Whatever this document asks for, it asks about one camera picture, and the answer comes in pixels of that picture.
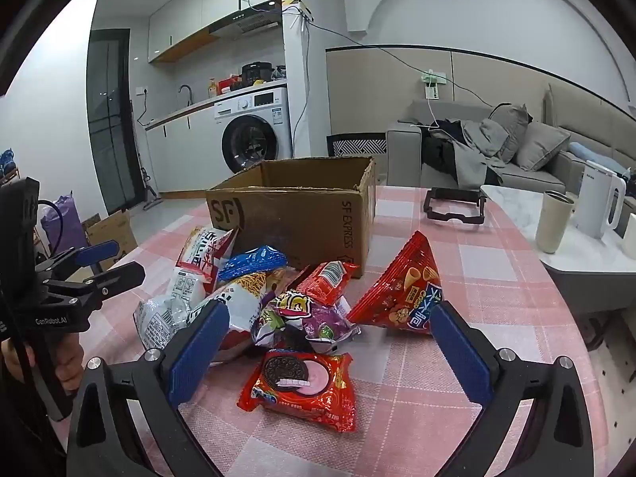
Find black white patterned stool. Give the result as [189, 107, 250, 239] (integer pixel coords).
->
[328, 134, 388, 157]

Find white crinkled snack packet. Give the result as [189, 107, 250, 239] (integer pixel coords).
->
[133, 268, 212, 351]

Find white red snack packet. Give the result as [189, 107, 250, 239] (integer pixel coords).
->
[175, 227, 238, 295]

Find pink checked tablecloth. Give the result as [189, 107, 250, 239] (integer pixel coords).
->
[50, 184, 597, 477]

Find white router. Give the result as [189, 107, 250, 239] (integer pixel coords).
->
[283, 0, 315, 21]

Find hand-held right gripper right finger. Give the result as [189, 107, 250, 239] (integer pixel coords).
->
[429, 301, 597, 477]

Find white electric kettle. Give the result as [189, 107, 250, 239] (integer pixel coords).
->
[574, 160, 628, 239]

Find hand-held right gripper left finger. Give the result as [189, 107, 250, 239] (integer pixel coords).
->
[66, 301, 232, 477]

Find light blue cushion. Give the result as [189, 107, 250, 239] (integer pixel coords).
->
[569, 142, 617, 165]

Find person's left hand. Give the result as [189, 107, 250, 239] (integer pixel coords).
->
[54, 332, 86, 392]

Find dark grey pillow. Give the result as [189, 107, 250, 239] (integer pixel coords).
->
[489, 103, 531, 162]

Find light grey pillow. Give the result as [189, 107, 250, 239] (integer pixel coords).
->
[516, 122, 571, 172]

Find shoe rack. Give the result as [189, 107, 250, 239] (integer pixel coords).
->
[0, 148, 21, 184]

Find white wall cabinets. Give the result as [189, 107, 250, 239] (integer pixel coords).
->
[148, 0, 239, 64]

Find dark glass door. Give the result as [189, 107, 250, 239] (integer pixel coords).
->
[87, 29, 150, 214]

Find purple candy bag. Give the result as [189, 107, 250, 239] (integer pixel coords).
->
[251, 291, 361, 353]

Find black jacket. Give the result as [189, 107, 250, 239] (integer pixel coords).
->
[421, 119, 465, 175]

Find red cookie packet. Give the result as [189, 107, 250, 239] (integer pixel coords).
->
[237, 350, 357, 433]

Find grey blanket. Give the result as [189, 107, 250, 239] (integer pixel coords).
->
[460, 119, 510, 190]

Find blue cookie packet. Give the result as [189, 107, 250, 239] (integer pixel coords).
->
[217, 246, 289, 281]

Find white base cabinet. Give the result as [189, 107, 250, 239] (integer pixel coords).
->
[145, 104, 224, 194]

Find purple plastic bag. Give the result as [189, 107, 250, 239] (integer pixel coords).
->
[41, 191, 89, 254]

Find brown cardboard box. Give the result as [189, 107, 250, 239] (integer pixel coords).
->
[205, 155, 377, 279]

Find grey sofa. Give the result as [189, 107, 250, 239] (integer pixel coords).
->
[386, 82, 636, 209]

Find black pressure cooker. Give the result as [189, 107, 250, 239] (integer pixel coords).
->
[241, 62, 274, 86]

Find person's left forearm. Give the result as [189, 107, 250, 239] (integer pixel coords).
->
[0, 378, 70, 477]

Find beige tumbler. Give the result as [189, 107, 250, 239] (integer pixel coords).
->
[535, 190, 577, 254]

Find white orange noodle snack bag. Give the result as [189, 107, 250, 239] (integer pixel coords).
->
[199, 267, 299, 353]

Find red triangular corn snack bag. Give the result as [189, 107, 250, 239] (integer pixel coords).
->
[346, 231, 443, 339]

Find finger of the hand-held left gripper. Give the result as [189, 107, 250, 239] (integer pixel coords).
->
[42, 261, 147, 309]
[34, 240, 121, 284]

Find small red snack packet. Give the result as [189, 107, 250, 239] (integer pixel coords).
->
[288, 261, 359, 316]

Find range hood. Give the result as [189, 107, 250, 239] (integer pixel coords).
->
[209, 9, 280, 38]

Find white washing machine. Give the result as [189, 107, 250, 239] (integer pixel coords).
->
[213, 87, 294, 175]

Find white marble coffee table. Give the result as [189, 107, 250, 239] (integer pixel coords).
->
[479, 185, 636, 309]

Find black plastic frame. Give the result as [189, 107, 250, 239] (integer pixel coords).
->
[423, 187, 487, 225]

